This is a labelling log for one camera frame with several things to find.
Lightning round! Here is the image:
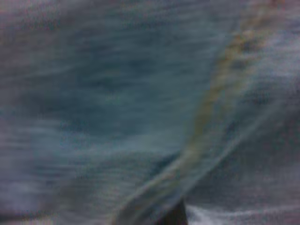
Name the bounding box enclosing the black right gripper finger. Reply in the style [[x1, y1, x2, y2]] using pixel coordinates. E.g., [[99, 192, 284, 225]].
[[161, 198, 189, 225]]

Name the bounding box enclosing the blue denim shorts basketball print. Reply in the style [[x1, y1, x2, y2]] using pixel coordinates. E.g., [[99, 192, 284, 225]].
[[0, 0, 300, 225]]

